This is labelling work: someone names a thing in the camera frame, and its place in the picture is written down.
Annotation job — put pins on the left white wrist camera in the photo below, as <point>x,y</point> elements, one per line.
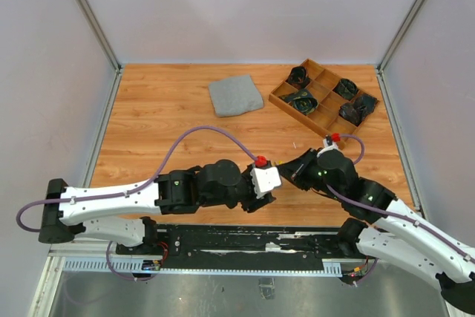
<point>265,180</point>

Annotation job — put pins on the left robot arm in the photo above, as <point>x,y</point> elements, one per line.
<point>123,213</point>

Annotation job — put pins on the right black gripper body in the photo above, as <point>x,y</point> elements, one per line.
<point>312,173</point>

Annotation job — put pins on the rolled dark tie top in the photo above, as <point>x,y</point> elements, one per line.
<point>298,77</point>

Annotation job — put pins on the wooden compartment tray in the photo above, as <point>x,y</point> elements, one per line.
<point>323,78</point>

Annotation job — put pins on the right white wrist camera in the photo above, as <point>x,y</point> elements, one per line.
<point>329,144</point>

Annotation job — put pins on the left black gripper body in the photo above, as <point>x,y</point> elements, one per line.
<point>248,197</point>

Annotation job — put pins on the folded grey cloth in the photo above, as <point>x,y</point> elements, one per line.
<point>234,96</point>

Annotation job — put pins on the rolled dark tie lower right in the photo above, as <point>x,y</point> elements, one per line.
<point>356,112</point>

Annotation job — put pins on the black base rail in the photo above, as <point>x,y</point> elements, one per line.
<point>244,248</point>

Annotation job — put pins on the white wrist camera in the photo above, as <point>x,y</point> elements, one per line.
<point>329,144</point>
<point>265,180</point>

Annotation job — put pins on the rolled dark tie centre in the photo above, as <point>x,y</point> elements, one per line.
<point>302,101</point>

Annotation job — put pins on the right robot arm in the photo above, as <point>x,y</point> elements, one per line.
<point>385,227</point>

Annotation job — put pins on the rolled dark tie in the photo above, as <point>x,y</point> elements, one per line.
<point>346,89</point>
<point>356,112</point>
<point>302,101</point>
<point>298,77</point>

